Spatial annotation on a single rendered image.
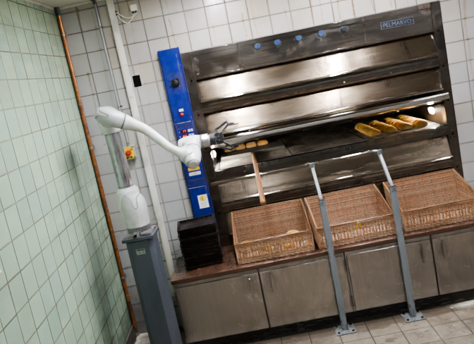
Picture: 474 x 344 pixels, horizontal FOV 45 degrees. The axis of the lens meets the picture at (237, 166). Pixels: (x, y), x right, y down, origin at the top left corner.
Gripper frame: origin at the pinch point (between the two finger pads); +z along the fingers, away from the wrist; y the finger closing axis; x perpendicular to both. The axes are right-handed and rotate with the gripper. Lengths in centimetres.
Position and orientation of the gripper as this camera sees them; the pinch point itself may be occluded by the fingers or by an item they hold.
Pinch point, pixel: (239, 133)
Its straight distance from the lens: 377.3
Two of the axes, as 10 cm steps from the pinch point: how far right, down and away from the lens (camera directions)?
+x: 0.0, 1.7, -9.9
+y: 2.0, 9.7, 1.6
